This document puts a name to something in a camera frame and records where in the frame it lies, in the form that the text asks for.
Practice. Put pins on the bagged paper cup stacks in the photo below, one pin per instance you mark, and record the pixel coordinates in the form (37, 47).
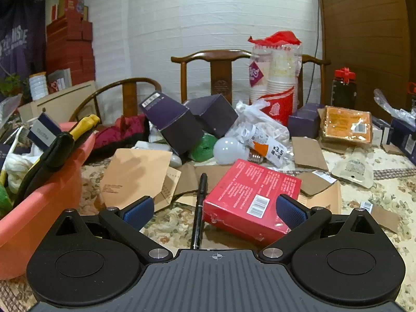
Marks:
(276, 71)

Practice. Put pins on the wooden chair with carved splat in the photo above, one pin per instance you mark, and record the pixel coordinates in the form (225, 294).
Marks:
(221, 78)

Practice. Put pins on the floral cloth desktop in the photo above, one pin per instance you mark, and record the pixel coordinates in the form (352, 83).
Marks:
(399, 201)

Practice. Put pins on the small navy white box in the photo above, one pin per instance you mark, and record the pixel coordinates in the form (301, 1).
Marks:
(44, 130)

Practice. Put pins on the green shiny wrapper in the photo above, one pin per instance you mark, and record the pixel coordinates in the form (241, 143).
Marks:
(5, 201)

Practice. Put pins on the wooden door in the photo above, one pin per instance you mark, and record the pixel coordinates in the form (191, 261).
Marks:
(367, 32)

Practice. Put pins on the white light bulb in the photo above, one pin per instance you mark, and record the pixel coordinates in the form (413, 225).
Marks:
(229, 149)

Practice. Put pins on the wooden chair with spindles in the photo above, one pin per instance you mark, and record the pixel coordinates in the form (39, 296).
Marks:
(321, 81)

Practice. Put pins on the cardboard piece with barcode sticker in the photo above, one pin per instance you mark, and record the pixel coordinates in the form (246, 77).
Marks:
(383, 216)

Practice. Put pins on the white ribbed container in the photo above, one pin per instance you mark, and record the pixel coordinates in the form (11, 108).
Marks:
(38, 86)

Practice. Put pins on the beige cabinet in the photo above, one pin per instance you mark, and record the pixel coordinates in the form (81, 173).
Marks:
(65, 100)

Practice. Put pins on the white flat pouch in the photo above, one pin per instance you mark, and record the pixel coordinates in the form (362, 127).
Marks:
(354, 169)

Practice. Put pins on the crumpled clear plastic bag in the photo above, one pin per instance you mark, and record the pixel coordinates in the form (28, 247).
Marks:
(390, 102)

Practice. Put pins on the round-back wooden chair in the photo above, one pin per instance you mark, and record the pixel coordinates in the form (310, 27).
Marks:
(130, 91)

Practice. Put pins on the purple hanging banner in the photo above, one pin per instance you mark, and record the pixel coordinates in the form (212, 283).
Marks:
(19, 32)

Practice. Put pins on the orange plastic-wrapped pack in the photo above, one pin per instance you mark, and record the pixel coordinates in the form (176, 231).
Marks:
(346, 125)

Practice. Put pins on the green ball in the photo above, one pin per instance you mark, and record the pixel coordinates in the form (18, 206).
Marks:
(203, 148)

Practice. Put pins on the black marker pen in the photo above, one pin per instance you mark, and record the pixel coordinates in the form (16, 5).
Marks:
(199, 208)

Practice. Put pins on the red cardboard box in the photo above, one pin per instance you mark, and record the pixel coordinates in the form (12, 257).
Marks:
(247, 188)

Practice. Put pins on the kraft paper envelope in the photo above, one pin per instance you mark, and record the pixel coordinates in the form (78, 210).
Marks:
(133, 175)

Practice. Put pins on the green potted plant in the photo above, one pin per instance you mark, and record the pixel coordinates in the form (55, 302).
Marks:
(11, 86)

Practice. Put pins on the dark red cushion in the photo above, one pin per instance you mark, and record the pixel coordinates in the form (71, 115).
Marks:
(117, 133)

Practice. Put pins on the purple box with barcode label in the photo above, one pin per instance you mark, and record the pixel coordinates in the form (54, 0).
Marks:
(172, 120)

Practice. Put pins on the stack of red boxes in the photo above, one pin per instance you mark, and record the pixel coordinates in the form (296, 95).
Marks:
(70, 48)

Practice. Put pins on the long purple box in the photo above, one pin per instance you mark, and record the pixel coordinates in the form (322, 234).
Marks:
(304, 120)

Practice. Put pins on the dark blue box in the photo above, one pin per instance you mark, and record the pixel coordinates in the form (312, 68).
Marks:
(404, 139)

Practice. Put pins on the brown cardboard piece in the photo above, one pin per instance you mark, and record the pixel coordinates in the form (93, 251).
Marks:
(308, 154)

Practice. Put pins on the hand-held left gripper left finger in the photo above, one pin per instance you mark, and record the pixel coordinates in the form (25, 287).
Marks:
(139, 211)

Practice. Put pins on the dark jar with red lid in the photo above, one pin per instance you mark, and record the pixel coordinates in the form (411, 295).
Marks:
(344, 91)

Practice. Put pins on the pink plastic basin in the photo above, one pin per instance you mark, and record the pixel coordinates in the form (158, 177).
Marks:
(42, 208)

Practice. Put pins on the plain purple box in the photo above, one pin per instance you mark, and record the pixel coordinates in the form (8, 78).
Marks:
(214, 113)

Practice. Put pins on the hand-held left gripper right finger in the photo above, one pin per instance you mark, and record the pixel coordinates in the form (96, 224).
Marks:
(292, 213)

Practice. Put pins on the clear bag of white pieces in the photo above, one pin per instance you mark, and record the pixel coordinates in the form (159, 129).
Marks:
(256, 117)

